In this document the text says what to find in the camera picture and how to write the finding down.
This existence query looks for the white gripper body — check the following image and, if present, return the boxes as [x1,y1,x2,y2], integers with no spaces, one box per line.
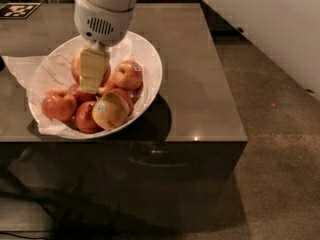
[74,0,135,47]

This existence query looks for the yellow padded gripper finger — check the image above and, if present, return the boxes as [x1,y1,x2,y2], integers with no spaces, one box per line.
[79,47,110,94]

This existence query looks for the large red yellow apple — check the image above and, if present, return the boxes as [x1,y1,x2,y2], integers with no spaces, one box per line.
[71,53,111,86]

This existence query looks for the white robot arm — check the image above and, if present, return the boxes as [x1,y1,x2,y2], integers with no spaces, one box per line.
[74,0,320,101]

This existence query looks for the small red apple back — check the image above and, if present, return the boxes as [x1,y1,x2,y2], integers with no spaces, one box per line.
[68,83,96,105]

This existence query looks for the red apple with white sticker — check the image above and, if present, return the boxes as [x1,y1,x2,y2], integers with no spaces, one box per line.
[113,60,143,91]

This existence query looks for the white bowl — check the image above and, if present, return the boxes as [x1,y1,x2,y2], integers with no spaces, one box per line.
[27,30,164,140]

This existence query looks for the red apple hidden centre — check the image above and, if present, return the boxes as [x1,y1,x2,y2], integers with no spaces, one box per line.
[111,88,134,114]

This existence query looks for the yellow apple with sticker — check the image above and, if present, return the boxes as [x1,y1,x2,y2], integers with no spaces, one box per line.
[92,91,132,130]

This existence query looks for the red apple far left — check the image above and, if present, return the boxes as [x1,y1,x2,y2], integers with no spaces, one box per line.
[41,88,77,122]

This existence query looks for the red apple bottom front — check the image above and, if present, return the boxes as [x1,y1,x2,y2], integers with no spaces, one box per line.
[75,101,102,134]

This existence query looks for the white paper liner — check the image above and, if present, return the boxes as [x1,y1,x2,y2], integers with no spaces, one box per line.
[1,35,151,137]

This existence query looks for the black white fiducial marker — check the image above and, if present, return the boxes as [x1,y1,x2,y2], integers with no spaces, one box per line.
[0,3,41,19]

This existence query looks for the grey glass table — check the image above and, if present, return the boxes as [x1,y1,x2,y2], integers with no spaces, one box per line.
[0,4,247,232]

